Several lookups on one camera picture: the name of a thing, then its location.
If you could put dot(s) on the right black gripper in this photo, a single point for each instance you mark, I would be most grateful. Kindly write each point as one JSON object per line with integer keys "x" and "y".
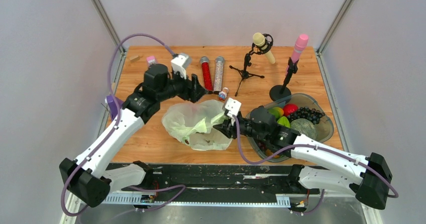
{"x": 227, "y": 128}

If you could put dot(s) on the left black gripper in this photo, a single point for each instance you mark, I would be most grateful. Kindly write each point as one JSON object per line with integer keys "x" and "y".
{"x": 192, "y": 90}

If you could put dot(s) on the pale green plastic bag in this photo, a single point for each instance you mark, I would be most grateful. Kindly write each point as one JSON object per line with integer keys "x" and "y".
{"x": 192, "y": 124}

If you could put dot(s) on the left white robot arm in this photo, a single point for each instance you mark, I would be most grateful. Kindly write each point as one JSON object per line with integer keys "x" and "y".
{"x": 87, "y": 176}

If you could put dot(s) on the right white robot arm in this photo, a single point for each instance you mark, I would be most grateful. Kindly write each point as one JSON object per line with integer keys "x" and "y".
{"x": 368, "y": 178}

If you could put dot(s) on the orange yellow fruit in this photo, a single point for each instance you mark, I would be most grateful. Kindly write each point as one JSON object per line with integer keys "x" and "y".
{"x": 270, "y": 153}

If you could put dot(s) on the grey transparent fruit basket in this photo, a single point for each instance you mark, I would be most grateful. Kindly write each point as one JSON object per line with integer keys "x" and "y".
{"x": 325, "y": 128}

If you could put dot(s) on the small cartoon figurine toy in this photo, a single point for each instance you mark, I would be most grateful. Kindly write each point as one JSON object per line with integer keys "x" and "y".
{"x": 223, "y": 94}

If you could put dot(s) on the red glitter microphone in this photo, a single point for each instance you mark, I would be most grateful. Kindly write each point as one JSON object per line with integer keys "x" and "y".
{"x": 204, "y": 61}

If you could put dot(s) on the silver glitter microphone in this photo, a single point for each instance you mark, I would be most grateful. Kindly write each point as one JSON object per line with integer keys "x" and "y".
{"x": 219, "y": 69}

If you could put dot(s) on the black tripod microphone stand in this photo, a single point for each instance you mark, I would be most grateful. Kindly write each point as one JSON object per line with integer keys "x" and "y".
{"x": 244, "y": 73}

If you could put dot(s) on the green red mango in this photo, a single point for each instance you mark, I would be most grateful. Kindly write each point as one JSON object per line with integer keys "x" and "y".
{"x": 277, "y": 112}

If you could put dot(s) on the pink metronome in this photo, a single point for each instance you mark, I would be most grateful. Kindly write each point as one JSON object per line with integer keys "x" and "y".
{"x": 151, "y": 60}

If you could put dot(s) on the black round-base microphone stand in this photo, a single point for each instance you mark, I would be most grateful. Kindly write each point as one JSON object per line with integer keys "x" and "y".
{"x": 282, "y": 91}

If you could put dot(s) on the red apple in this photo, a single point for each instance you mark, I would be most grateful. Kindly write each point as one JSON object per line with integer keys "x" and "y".
{"x": 289, "y": 108}

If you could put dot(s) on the small wooden block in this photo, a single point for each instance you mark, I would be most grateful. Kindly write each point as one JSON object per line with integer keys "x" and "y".
{"x": 134, "y": 58}

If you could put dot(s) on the green netted melon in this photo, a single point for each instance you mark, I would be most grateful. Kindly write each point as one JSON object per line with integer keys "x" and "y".
{"x": 305, "y": 127}

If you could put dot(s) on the cream microphone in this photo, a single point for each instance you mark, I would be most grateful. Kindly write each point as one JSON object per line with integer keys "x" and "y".
{"x": 264, "y": 43}

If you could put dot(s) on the purple metronome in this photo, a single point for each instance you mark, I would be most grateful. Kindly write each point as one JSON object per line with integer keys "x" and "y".
{"x": 111, "y": 104}

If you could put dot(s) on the black grape bunch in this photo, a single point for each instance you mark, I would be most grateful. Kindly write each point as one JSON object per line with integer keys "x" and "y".
{"x": 311, "y": 114}

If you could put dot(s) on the pink microphone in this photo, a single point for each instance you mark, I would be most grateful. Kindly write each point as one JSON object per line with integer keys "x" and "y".
{"x": 300, "y": 44}

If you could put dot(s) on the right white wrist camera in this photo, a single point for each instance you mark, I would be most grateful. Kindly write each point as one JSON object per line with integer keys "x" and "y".
{"x": 231, "y": 107}

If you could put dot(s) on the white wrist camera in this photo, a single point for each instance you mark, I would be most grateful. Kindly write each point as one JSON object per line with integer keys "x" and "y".
{"x": 180, "y": 63}
{"x": 231, "y": 107}

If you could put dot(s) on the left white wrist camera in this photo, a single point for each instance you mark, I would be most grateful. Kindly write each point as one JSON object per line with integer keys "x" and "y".
{"x": 180, "y": 63}

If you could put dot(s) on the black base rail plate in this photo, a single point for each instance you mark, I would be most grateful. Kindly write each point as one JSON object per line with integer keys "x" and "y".
{"x": 224, "y": 183}

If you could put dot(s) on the wooden strip on rail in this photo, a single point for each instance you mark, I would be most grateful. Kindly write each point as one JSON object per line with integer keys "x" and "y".
{"x": 112, "y": 88}

